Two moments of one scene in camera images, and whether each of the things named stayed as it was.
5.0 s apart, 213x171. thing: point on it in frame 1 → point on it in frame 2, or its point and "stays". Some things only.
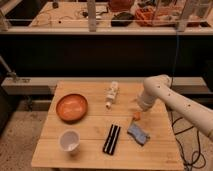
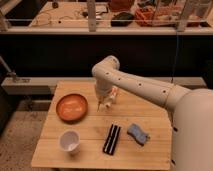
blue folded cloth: x=138 y=134 stays
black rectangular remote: x=111 y=140 stays
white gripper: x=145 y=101 → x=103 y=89
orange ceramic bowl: x=72 y=108 stays
